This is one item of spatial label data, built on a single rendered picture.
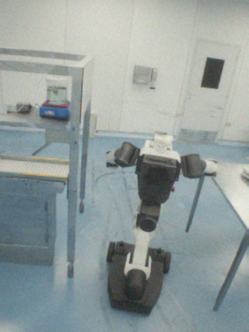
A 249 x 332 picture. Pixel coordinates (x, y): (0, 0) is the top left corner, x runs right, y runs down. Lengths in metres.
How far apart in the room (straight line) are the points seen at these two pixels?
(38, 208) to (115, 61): 3.77
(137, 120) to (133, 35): 1.65
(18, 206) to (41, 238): 0.36
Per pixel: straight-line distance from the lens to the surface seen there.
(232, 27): 6.01
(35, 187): 2.05
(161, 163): 1.58
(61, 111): 1.86
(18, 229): 2.40
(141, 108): 5.63
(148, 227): 1.77
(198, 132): 6.14
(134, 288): 2.09
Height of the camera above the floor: 1.93
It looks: 26 degrees down
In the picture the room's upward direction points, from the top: 7 degrees clockwise
